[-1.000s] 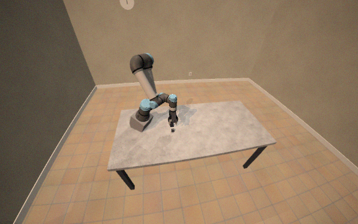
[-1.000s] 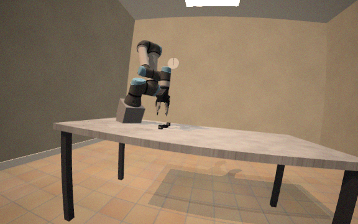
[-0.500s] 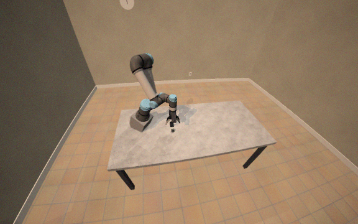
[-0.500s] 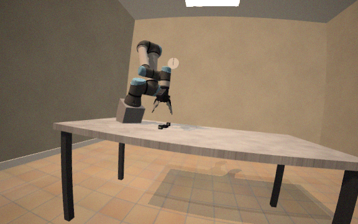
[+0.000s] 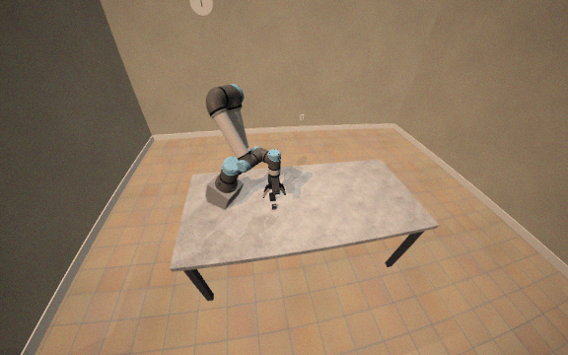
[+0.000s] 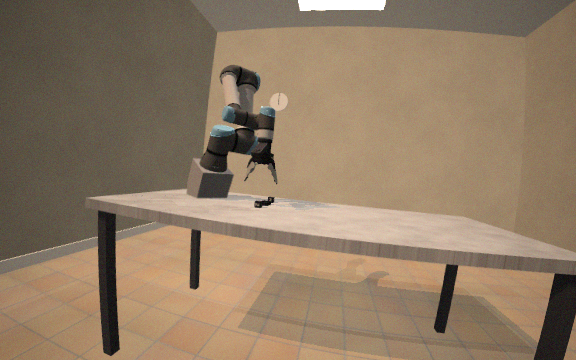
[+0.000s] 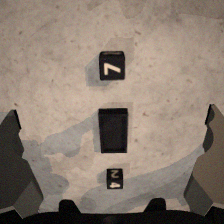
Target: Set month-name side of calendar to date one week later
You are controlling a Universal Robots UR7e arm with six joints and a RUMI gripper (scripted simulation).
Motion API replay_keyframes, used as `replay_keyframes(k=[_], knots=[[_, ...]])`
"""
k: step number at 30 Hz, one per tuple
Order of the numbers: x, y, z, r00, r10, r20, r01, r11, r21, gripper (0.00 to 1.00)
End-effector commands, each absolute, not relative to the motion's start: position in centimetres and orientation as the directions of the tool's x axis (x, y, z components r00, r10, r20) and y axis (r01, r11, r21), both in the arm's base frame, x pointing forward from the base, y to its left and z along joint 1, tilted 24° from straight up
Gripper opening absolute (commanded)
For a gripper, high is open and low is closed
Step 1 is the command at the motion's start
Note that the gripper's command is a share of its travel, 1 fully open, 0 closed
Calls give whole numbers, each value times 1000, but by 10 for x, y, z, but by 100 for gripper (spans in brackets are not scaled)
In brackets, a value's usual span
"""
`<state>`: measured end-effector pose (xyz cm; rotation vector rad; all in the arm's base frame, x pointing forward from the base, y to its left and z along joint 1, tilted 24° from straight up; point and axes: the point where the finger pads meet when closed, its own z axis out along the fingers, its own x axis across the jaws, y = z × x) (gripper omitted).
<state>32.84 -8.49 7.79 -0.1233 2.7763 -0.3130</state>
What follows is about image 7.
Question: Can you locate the black rectangular tray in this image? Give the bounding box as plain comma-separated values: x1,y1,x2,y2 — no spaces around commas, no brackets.
98,108,128,154

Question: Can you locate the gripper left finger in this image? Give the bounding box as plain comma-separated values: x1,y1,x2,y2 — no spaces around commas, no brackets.
0,109,44,224

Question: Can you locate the black cube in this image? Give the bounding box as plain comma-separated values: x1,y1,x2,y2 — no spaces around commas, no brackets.
99,51,125,80
106,168,123,189

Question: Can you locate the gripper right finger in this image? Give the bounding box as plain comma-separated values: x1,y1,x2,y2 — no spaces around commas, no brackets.
183,104,224,224

